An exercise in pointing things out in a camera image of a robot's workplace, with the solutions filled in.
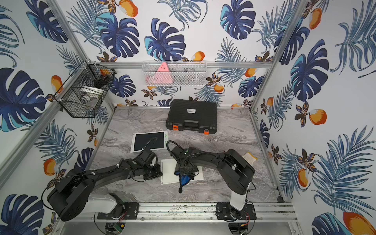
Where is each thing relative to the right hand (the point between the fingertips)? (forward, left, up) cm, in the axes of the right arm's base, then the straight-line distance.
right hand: (188, 173), depth 89 cm
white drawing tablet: (+2, +12, +3) cm, 13 cm away
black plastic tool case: (+41, -2, +7) cm, 42 cm away
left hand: (-2, +16, +3) cm, 16 cm away
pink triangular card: (+46, +16, +38) cm, 62 cm away
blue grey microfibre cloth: (-5, +2, +3) cm, 6 cm away
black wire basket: (+29, +57, +39) cm, 75 cm away
